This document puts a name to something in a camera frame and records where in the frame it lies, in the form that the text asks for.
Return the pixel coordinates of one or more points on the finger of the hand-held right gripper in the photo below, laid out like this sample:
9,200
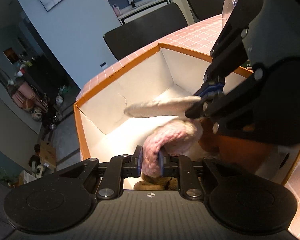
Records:
252,105
210,90

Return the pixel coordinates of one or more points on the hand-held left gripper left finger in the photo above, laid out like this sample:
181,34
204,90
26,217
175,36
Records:
138,161

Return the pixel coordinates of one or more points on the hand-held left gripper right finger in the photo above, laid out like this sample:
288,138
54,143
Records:
162,165

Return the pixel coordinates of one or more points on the pink fluffy sock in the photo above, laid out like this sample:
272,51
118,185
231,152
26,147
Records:
155,145

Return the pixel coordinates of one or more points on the orange cardboard box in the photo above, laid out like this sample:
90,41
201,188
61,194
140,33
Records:
165,67

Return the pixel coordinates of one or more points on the white fluffy sock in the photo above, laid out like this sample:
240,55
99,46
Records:
152,107

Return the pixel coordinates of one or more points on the brown plush toy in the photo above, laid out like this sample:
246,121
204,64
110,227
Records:
152,183

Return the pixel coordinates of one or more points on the orange plush toy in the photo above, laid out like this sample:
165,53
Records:
240,152

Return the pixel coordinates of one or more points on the clear plastic water bottle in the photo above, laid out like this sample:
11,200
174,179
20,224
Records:
228,5

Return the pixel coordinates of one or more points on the black chair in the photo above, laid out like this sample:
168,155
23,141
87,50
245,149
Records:
145,30
205,5

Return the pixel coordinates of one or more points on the brown cardboard box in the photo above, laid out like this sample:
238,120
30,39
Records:
48,155

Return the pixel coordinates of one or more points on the white sink cabinet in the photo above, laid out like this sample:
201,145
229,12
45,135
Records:
145,11

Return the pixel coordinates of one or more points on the small black clip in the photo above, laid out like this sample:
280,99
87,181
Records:
103,65

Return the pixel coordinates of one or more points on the dark vase with white flower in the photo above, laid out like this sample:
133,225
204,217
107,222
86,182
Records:
132,1

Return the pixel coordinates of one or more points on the pink pump bottle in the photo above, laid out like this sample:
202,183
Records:
116,10

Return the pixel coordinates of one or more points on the black cabinet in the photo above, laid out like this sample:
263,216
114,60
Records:
47,75

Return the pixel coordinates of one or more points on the pink hanging bags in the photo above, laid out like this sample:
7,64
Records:
25,93

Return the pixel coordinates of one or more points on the green trailing plant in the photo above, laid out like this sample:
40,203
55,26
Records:
0,178

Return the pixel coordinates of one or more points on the small orange wall picture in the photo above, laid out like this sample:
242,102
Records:
10,55

